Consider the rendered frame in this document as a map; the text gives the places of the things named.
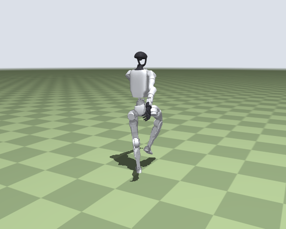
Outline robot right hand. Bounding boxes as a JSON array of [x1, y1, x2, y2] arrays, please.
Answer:
[[142, 102, 152, 121]]

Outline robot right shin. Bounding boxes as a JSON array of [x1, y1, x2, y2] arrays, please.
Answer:
[[147, 121, 163, 148]]

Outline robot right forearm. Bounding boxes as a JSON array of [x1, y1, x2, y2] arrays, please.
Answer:
[[146, 86, 156, 106]]

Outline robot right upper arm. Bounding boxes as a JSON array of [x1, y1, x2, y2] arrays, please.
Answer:
[[147, 70, 156, 92]]

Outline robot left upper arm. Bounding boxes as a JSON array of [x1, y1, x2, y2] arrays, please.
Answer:
[[125, 70, 131, 81]]

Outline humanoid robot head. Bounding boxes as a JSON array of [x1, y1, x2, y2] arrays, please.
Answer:
[[134, 52, 147, 70]]

